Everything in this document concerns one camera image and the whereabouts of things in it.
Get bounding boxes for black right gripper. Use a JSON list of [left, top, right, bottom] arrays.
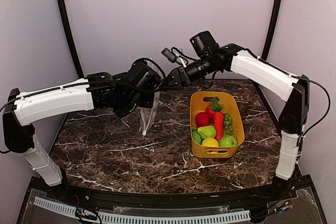
[[159, 54, 220, 90]]

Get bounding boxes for clear dotted zip top bag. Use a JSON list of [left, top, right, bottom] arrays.
[[138, 58, 165, 136]]

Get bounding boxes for yellow plastic basket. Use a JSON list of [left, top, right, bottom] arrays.
[[190, 91, 245, 158]]

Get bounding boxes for orange toy carrot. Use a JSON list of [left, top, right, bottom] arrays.
[[213, 112, 224, 141]]

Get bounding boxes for green toy chayote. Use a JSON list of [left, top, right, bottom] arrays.
[[197, 125, 217, 139]]

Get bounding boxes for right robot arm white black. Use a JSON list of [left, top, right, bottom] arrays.
[[160, 42, 310, 200]]

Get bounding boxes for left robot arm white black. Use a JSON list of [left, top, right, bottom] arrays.
[[1, 70, 161, 201]]

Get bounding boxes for small right wrist webcam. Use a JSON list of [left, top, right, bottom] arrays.
[[161, 48, 188, 68]]

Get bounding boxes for red toy radish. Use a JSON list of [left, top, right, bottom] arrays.
[[205, 104, 216, 120]]

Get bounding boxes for red toy apple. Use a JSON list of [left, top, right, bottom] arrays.
[[195, 112, 210, 127]]

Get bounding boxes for green toy grapes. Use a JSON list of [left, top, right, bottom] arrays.
[[223, 113, 234, 135]]

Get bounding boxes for green toy cucumber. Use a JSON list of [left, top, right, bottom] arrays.
[[192, 129, 203, 145]]

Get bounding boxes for green toy guava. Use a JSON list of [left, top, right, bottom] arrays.
[[219, 135, 238, 147]]

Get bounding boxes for yellow toy lemon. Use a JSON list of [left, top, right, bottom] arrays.
[[202, 137, 219, 147]]

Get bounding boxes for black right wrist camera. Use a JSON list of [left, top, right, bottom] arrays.
[[190, 30, 219, 58]]

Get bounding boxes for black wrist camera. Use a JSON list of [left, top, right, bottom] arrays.
[[190, 30, 219, 58], [126, 60, 161, 94]]

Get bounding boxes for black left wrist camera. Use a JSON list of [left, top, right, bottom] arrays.
[[126, 60, 161, 94]]

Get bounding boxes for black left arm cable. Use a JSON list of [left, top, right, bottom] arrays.
[[136, 58, 166, 91]]

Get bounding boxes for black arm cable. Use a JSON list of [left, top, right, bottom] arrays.
[[296, 76, 330, 146], [136, 58, 166, 91]]

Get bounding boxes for black right frame post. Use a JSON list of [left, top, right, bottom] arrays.
[[261, 0, 281, 60]]

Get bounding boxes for black frame post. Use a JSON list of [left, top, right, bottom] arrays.
[[261, 0, 281, 60], [57, 0, 84, 78]]

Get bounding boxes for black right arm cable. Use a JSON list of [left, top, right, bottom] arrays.
[[296, 76, 330, 146]]

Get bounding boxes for black left frame post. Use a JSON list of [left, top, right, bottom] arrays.
[[57, 0, 84, 78]]

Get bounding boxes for black front rail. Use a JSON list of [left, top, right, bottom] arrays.
[[29, 177, 296, 209]]

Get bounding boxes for white slotted cable duct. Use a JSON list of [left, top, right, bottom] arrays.
[[34, 196, 251, 224]]

